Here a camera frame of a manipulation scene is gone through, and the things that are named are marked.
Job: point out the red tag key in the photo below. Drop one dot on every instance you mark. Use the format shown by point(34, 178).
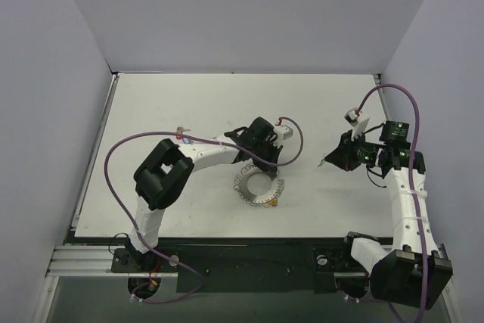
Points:
point(181, 130)

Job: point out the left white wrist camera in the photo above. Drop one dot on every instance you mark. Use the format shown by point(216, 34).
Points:
point(283, 132)

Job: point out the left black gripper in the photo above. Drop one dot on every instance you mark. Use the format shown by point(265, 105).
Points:
point(267, 151)

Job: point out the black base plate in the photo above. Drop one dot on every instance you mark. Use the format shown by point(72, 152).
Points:
point(339, 275)

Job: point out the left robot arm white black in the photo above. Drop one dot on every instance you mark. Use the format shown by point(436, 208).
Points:
point(162, 176)

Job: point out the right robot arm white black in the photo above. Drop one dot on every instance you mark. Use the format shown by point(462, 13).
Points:
point(412, 273)

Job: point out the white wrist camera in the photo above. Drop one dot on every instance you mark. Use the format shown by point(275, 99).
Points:
point(283, 132)
point(358, 121)

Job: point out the round metal keyring disc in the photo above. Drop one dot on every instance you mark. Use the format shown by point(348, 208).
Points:
point(255, 187)

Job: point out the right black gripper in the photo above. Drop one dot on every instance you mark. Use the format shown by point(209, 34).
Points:
point(348, 153)

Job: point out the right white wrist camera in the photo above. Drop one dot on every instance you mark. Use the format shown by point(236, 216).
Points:
point(358, 121)

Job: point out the aluminium frame rail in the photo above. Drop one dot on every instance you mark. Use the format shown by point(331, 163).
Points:
point(89, 261)

